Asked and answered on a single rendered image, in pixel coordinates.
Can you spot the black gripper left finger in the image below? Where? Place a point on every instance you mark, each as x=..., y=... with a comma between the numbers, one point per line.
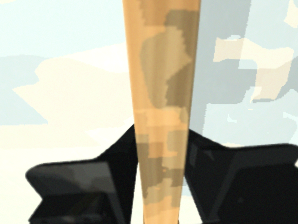
x=114, y=171

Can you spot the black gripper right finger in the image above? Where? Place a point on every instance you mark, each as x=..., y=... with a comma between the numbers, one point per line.
x=210, y=168

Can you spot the long wooden board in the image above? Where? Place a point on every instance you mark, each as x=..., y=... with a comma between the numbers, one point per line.
x=161, y=41

